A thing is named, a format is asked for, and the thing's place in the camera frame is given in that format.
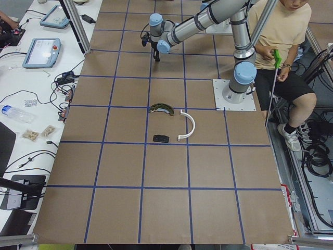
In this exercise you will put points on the bag of small parts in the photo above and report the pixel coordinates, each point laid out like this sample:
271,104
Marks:
30,135

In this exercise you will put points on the near blue teach pendant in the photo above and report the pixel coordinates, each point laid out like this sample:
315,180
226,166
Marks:
42,53

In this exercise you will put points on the clear plastic water bottle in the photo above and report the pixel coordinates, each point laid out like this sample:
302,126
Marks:
17,114

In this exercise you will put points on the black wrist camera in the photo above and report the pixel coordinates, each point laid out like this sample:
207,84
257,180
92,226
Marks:
145,39

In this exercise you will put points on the black brake pad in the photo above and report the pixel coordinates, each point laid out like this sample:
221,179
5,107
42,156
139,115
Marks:
161,138

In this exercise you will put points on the blue teach pendant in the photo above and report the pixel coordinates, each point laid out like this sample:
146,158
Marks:
55,18
42,53

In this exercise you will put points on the green brake shoe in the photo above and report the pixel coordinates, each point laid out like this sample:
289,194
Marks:
161,107

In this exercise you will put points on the seated person beige shirt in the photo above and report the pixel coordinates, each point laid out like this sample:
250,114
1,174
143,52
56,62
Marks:
285,31

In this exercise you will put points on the green handled grabber stick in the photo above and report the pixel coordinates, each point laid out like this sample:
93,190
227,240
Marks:
277,66

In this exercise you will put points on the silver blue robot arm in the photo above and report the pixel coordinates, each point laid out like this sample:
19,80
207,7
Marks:
164,34

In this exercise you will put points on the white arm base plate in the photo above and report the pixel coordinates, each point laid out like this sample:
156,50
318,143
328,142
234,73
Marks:
227,100

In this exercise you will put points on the aluminium frame post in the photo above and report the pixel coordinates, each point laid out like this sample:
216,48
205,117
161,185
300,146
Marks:
76,25

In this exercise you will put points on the white shoe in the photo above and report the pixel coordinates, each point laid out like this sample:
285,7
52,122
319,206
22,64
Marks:
291,140

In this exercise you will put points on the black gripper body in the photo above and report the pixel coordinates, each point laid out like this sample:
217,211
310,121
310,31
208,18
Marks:
155,50

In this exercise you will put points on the far blue teach pendant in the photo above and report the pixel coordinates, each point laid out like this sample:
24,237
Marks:
55,18

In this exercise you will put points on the black power adapter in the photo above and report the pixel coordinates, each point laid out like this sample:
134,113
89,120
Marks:
88,19

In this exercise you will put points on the white curved plastic arc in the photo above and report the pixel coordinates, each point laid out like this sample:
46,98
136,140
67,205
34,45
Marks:
193,124

